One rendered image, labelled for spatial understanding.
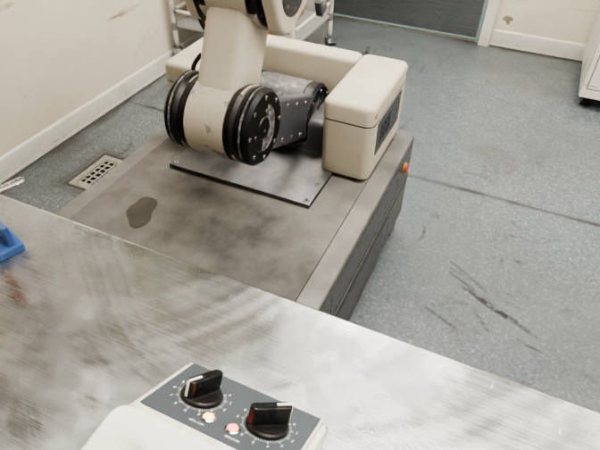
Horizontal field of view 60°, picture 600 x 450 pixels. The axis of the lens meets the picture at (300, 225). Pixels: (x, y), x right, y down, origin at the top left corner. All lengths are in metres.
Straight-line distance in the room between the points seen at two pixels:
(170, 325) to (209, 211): 0.74
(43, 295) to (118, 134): 1.76
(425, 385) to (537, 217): 1.52
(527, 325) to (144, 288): 1.22
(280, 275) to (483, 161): 1.28
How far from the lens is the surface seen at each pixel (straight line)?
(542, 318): 1.64
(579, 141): 2.48
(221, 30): 1.12
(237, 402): 0.42
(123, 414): 0.38
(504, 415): 0.50
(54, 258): 0.63
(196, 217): 1.24
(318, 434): 0.42
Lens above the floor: 1.16
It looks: 41 degrees down
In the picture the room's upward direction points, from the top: 1 degrees clockwise
